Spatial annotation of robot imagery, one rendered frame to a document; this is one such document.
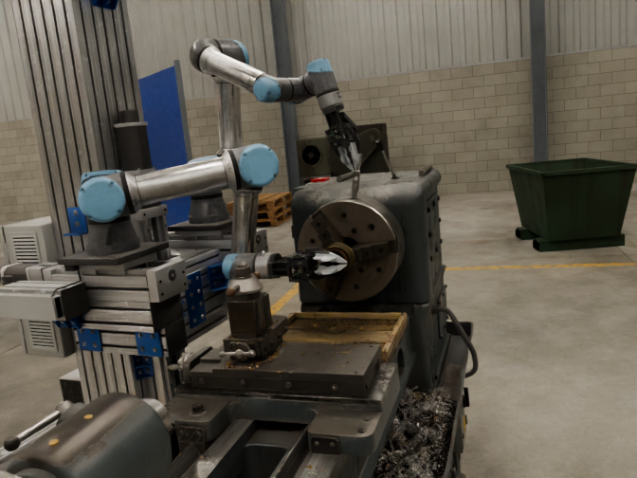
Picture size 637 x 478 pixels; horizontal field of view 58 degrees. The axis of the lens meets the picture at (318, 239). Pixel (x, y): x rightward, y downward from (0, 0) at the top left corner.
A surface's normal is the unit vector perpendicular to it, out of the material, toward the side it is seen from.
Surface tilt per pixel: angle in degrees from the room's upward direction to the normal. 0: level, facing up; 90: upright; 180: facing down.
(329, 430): 0
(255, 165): 89
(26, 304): 90
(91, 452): 37
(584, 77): 90
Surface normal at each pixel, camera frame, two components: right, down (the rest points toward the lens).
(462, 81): -0.26, 0.20
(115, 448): 0.68, -0.65
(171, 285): 0.91, -0.01
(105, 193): 0.16, 0.18
